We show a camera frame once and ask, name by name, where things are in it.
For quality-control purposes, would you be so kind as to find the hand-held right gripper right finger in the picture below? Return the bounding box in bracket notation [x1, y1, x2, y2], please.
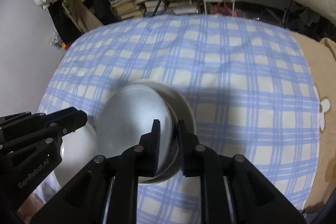
[178, 120, 307, 224]

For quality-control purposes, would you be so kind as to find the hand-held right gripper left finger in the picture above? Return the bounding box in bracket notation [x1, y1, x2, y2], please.
[39, 119, 161, 224]

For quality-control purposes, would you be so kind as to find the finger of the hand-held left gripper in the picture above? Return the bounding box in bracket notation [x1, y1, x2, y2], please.
[0, 111, 46, 136]
[16, 107, 89, 152]

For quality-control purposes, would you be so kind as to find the large plain white bowl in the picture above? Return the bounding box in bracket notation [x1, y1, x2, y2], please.
[54, 79, 197, 189]

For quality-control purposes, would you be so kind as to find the medium red-patterned bowl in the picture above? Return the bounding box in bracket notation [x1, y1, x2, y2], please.
[98, 84, 182, 185]

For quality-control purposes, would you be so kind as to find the plastic bag with yellow contents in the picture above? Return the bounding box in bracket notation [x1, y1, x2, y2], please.
[51, 32, 70, 50]

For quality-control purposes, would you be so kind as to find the blue plaid blanket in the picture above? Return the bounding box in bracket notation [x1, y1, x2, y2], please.
[34, 14, 322, 224]

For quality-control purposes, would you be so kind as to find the black hanging garment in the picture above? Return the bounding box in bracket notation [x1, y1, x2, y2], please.
[48, 1, 80, 44]

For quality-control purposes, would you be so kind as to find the beige hanging garment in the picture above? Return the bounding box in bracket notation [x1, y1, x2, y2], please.
[62, 0, 103, 33]

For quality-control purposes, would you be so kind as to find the stack of worn books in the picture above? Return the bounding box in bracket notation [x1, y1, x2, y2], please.
[110, 0, 146, 21]

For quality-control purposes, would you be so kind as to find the pink plastic item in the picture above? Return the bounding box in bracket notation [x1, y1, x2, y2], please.
[212, 2, 238, 17]

